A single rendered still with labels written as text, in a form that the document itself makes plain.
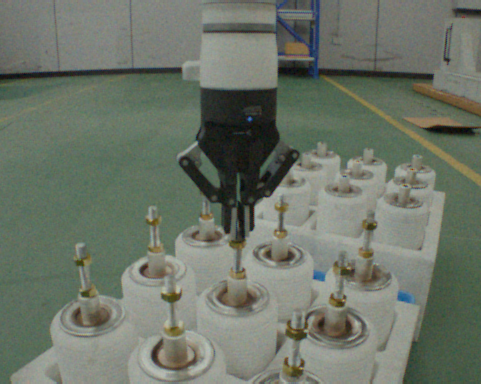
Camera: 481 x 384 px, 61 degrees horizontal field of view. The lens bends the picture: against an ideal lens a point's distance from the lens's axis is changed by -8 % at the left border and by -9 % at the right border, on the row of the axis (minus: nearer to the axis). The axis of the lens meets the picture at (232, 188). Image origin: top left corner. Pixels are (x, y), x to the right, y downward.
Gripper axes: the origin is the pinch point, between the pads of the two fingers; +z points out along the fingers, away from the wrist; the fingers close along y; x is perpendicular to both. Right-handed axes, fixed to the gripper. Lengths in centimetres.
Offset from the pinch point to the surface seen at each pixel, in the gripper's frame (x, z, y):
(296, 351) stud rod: -17.0, 4.1, 0.0
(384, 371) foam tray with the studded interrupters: -9.7, 17.0, 15.1
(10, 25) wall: 695, -51, -173
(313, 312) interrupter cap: -5.5, 9.7, 7.2
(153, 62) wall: 625, 16, 45
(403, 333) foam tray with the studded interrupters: -4.4, 17.0, 21.4
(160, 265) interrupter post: 7.4, 8.6, -8.0
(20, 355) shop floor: 26, 35, -34
